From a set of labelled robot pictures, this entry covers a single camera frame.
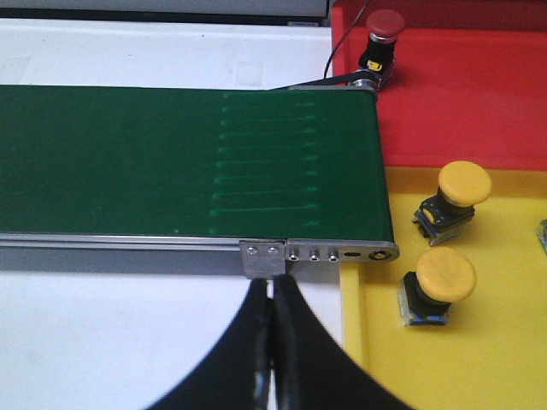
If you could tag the green conveyor belt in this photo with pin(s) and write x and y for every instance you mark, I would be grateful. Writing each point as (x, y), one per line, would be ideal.
(128, 162)

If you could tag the yellow plastic tray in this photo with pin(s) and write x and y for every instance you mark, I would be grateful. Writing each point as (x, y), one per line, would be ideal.
(491, 354)

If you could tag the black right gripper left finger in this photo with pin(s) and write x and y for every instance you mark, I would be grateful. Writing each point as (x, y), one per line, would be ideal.
(235, 374)

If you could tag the aluminium conveyor frame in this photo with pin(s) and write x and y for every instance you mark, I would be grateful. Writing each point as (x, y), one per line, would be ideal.
(342, 252)

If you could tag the yellow mushroom push button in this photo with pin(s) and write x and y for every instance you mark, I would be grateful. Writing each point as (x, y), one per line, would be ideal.
(461, 186)
(442, 277)

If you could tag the steel conveyor bracket right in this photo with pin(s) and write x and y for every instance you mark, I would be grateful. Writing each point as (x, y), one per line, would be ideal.
(262, 259)

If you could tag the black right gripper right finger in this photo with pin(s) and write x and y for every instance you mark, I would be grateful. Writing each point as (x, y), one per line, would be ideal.
(310, 368)

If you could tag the grey stone counter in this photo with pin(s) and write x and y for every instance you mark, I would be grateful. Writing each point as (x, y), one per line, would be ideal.
(283, 8)

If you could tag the red plastic tray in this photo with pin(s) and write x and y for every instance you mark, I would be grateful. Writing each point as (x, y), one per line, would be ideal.
(469, 81)

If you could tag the red mushroom push button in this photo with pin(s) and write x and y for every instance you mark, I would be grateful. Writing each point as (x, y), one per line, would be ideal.
(378, 59)

